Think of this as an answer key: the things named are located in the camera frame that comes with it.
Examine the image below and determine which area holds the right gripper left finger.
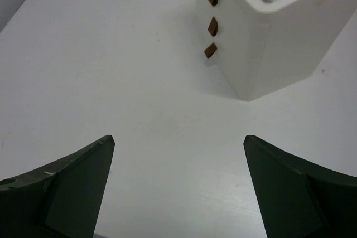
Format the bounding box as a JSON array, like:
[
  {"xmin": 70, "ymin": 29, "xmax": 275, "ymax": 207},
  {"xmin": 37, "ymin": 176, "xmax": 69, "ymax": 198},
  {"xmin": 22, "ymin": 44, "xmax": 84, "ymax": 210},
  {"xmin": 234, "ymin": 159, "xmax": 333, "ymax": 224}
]
[{"xmin": 1, "ymin": 135, "xmax": 115, "ymax": 237}]

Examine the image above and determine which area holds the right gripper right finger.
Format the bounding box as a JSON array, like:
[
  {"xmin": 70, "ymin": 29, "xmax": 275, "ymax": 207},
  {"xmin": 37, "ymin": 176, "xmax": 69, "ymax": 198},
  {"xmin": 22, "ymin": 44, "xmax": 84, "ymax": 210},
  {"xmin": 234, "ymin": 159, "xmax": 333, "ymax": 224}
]
[{"xmin": 244, "ymin": 135, "xmax": 356, "ymax": 237}]

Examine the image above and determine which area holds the white drawer cabinet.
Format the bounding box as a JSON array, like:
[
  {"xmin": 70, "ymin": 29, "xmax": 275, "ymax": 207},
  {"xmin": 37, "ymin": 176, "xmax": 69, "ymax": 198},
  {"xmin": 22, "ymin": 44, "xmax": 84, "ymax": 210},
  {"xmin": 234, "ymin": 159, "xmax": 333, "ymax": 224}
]
[{"xmin": 196, "ymin": 0, "xmax": 356, "ymax": 101}]

